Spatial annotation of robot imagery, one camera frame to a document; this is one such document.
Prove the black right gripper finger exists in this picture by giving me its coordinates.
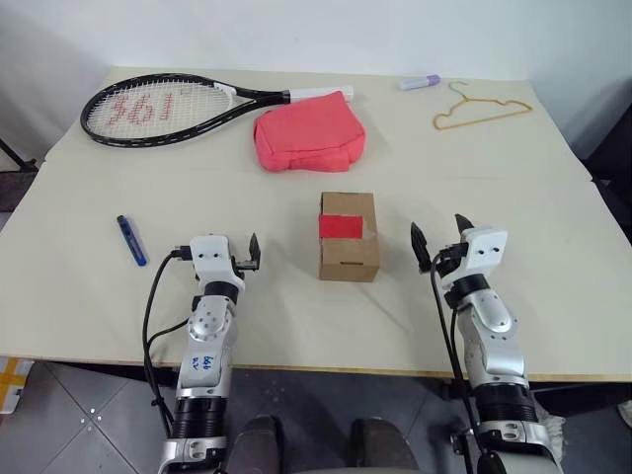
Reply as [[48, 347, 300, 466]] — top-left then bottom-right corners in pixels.
[[453, 212, 474, 244], [410, 221, 431, 274]]

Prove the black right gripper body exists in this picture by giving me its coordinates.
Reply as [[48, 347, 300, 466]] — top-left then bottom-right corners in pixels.
[[419, 240, 470, 278]]

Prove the brown cardboard box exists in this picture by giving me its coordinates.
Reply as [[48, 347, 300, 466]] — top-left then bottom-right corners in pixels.
[[316, 191, 382, 282]]

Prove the red adhesive tape strip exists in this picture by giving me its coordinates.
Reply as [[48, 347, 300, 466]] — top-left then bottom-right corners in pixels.
[[318, 213, 365, 241]]

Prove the red fabric pouch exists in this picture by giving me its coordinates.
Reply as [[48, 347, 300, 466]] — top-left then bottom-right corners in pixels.
[[253, 90, 368, 174]]

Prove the purple and white tube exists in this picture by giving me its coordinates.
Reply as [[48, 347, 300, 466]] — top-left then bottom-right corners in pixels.
[[397, 74, 441, 92]]

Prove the black tennis racket white grip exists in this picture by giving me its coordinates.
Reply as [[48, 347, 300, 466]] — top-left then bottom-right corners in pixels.
[[79, 72, 356, 149]]

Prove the black furniture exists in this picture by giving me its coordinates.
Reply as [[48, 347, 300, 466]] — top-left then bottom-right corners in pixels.
[[582, 78, 632, 218]]

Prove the black metal stand leg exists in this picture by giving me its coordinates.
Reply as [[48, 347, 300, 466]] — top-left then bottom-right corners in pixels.
[[0, 137, 39, 173]]

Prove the yellow cardboard carton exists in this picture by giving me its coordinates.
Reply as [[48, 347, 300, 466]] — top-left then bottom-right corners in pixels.
[[0, 357, 36, 415]]

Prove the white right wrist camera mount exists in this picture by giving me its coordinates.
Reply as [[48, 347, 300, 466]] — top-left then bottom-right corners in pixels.
[[438, 225, 510, 290]]

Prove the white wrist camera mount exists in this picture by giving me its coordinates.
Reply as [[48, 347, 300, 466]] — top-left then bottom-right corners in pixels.
[[189, 235, 247, 292], [438, 225, 510, 290]]

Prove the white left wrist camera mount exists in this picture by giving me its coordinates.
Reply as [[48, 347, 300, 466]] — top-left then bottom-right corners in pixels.
[[189, 235, 247, 292]]

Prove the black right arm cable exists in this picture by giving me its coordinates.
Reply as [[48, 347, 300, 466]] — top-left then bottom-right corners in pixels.
[[428, 249, 489, 451]]

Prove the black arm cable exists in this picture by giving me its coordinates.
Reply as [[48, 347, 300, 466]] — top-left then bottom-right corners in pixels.
[[428, 249, 489, 451], [141, 245, 195, 440]]

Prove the gold wire clothes hanger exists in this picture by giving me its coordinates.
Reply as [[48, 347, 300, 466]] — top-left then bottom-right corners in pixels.
[[433, 80, 535, 131]]

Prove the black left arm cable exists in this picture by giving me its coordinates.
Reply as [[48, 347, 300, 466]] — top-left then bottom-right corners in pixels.
[[141, 245, 195, 440]]

